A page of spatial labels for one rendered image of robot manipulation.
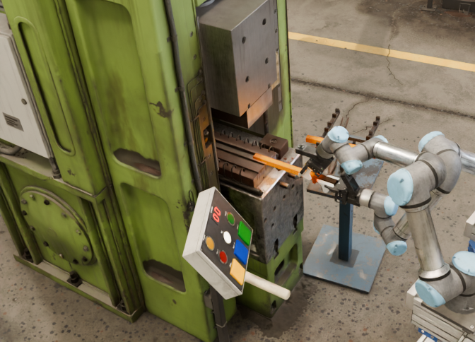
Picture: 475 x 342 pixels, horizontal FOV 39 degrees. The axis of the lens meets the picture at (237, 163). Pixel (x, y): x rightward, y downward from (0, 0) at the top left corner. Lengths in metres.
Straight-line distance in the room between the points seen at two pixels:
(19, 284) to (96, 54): 1.87
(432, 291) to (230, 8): 1.30
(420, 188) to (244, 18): 0.90
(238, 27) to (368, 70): 3.00
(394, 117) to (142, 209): 2.34
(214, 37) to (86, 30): 0.49
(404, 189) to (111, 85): 1.24
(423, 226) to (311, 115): 2.63
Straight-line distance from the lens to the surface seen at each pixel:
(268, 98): 2.94
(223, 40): 2.59
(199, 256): 2.50
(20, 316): 4.08
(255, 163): 3.11
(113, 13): 2.60
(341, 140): 2.75
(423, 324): 2.98
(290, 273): 3.73
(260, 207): 3.08
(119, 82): 2.79
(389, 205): 2.87
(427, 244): 2.53
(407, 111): 5.07
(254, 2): 2.72
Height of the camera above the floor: 3.03
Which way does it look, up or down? 41 degrees down
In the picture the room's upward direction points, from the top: 6 degrees counter-clockwise
